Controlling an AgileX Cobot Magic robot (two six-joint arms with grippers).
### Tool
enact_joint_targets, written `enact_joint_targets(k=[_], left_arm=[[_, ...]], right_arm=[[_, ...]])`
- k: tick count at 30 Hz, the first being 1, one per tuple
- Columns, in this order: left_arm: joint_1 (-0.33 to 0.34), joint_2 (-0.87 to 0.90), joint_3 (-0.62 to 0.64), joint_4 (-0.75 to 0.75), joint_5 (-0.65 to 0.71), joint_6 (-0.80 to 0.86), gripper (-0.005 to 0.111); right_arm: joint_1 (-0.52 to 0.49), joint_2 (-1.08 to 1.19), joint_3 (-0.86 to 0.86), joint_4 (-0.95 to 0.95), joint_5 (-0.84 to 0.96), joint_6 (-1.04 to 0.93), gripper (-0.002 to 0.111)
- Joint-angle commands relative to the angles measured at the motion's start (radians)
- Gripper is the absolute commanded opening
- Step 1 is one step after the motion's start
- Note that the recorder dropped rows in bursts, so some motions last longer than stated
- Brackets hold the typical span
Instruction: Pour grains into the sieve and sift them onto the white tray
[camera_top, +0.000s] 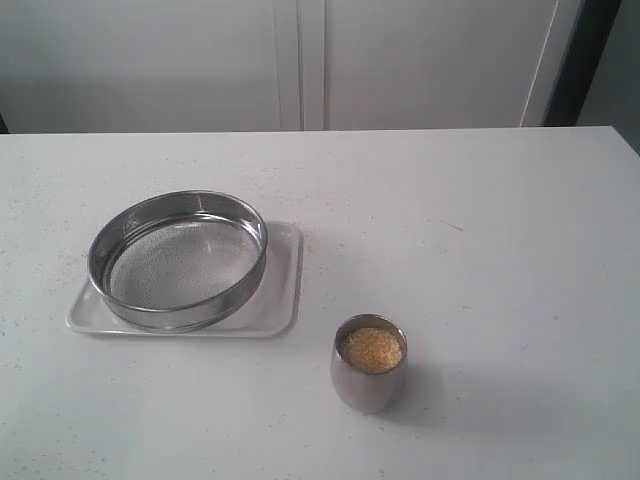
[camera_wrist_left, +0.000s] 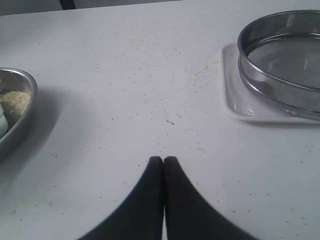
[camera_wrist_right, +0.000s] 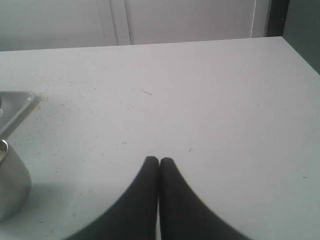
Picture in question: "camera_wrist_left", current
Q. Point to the stainless steel cup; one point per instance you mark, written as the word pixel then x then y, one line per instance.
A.
pixel 16 80

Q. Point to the beige sand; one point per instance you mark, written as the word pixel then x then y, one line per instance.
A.
pixel 14 104

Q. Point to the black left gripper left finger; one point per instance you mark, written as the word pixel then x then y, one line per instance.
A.
pixel 140 216

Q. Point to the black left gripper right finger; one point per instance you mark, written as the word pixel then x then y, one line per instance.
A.
pixel 188 216

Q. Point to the round steel mesh sieve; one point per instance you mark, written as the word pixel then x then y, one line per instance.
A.
pixel 279 60

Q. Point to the white rectangular plastic tray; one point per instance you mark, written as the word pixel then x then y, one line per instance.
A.
pixel 240 103

